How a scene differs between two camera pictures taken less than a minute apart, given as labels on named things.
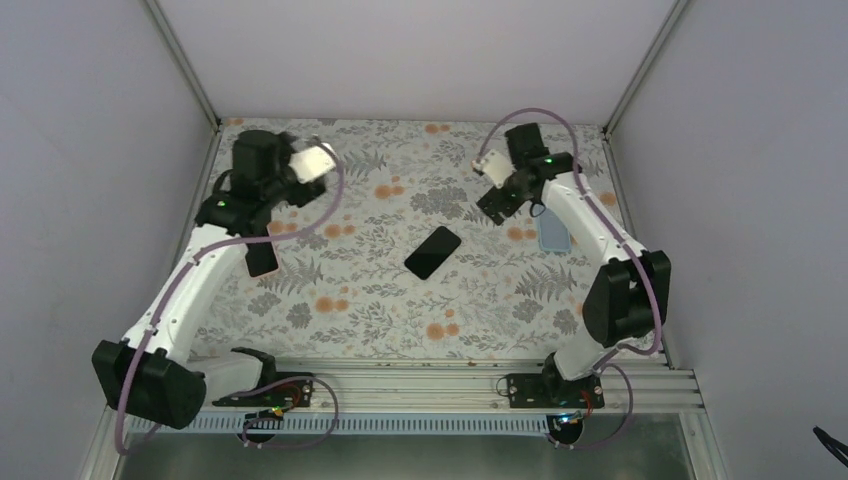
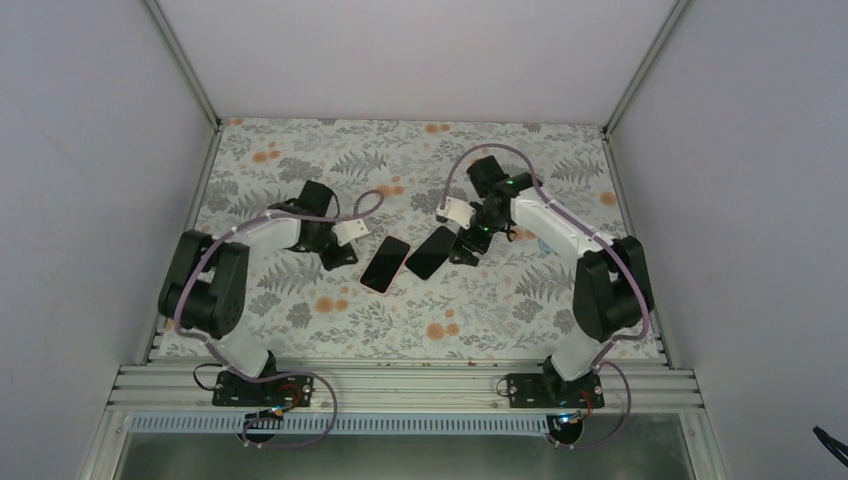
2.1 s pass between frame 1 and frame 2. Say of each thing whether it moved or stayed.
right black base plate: stayed
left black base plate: stayed
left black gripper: moved
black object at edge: stayed
